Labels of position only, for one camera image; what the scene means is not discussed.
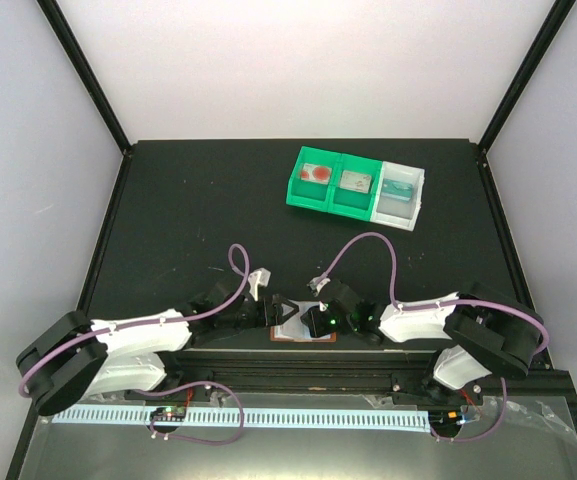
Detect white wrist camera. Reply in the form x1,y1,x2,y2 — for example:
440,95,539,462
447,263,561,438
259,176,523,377
307,275,331,298
248,268,271,301

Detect left small circuit board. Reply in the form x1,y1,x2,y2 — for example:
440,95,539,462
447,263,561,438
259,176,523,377
150,406,186,422

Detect white card in middle bin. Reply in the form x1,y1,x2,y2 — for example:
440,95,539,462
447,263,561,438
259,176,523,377
339,170,372,194

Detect right black frame post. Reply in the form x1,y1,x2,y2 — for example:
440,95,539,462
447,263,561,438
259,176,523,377
478,0,576,154

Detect teal card in white bin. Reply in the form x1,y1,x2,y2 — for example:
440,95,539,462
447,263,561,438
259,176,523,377
380,178,414,202

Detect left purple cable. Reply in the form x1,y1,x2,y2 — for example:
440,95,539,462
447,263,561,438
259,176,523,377
20,243,250,397

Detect white slotted cable duct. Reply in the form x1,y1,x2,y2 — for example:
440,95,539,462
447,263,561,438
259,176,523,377
52,404,430,433

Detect left green plastic bin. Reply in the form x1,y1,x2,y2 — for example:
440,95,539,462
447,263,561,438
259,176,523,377
286,146,341,212

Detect black frame post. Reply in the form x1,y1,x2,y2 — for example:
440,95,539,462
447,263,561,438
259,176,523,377
478,0,576,154
37,0,132,155

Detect purple cable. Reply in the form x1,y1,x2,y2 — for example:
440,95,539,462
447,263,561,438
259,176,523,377
307,231,552,356
20,243,250,397

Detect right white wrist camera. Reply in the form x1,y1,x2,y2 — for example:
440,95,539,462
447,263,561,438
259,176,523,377
307,275,331,298

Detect small circuit board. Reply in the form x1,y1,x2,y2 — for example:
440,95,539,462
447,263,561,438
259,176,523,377
428,410,473,427
150,406,186,422

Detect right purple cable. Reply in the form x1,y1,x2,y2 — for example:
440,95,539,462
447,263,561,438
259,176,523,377
307,231,552,356

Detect brown leather card holder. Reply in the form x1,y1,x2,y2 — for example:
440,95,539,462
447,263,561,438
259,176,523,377
269,301,337,343

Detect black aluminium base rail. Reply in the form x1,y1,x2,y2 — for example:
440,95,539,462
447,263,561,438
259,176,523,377
125,348,484,401

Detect middle green plastic bin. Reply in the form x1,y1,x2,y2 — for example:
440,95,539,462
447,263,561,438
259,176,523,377
329,154,382,221

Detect left black frame post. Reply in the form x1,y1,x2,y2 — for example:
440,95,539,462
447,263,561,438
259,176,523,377
37,0,132,155

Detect green plastic bin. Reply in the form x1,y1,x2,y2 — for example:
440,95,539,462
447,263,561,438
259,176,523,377
286,146,341,212
329,154,382,221

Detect card with red circles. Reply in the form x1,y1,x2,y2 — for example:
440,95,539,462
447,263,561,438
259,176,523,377
298,163,333,185

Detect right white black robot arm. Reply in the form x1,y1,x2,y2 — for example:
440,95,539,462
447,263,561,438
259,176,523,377
300,280,550,405

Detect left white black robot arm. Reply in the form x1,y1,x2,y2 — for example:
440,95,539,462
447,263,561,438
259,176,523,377
16,269,301,416

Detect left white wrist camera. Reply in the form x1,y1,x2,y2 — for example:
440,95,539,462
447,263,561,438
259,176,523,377
248,268,271,301

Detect white plastic bin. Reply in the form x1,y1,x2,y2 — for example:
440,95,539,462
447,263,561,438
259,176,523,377
370,162,425,231

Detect right small circuit board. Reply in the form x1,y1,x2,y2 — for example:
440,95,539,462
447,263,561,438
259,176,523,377
428,410,473,427

